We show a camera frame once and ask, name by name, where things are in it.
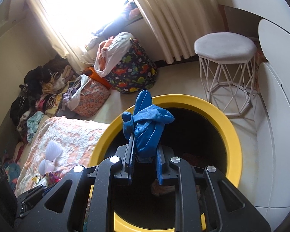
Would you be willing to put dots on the white chair back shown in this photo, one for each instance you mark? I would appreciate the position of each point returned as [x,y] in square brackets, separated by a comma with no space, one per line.
[272,119]

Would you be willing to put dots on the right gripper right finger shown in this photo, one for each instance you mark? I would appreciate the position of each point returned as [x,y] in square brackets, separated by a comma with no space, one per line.
[205,200]

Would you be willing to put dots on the cream curtain right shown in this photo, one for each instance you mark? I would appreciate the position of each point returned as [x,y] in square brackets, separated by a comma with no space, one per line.
[177,24]

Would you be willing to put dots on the yellow rimmed black trash bin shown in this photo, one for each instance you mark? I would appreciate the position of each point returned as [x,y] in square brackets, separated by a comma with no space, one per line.
[200,134]

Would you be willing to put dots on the white wire frame stool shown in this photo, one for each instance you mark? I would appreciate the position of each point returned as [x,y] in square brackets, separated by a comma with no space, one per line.
[227,71]

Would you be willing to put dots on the floral fabric bag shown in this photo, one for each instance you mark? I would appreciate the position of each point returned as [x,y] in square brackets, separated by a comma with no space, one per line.
[92,97]

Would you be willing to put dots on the purple snack wrapper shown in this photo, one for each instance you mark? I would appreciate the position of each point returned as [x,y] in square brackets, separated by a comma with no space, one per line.
[52,177]

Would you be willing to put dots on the clothes on window sill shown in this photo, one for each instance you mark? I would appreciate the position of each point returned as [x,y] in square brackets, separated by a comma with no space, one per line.
[129,15]

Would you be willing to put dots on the floral dark pillow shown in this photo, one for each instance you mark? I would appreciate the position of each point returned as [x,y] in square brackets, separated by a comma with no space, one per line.
[12,170]

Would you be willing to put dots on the orange white patterned bedspread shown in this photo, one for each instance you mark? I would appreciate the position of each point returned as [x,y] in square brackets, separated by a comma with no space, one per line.
[77,138]

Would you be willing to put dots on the white foam fruit net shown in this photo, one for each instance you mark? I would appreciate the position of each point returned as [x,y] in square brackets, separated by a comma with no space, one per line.
[52,152]

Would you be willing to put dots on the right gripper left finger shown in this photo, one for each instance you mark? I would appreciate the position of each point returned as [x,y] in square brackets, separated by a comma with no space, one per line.
[83,196]

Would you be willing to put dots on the pile of clothes on bed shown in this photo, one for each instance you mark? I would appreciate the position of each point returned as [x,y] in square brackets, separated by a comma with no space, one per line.
[42,90]

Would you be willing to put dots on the light blue garment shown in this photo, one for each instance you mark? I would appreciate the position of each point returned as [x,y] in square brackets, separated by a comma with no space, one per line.
[33,124]

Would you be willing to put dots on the dinosaur print laundry basket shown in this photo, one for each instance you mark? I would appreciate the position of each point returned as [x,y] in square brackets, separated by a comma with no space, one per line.
[135,72]

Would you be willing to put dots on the blue glove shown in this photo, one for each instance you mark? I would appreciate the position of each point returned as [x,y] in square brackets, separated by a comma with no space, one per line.
[146,123]

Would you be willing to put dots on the cream curtain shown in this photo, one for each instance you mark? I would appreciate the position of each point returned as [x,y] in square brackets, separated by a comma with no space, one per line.
[61,22]
[177,24]

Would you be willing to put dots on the white plastic bag with clothes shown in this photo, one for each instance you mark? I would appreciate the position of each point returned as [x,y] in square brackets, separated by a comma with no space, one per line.
[111,51]

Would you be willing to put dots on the orange plastic bag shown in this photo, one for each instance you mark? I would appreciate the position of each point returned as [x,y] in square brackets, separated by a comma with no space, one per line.
[90,72]

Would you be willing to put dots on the cream curtain left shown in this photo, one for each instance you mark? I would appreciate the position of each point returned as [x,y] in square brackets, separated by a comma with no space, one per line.
[61,22]

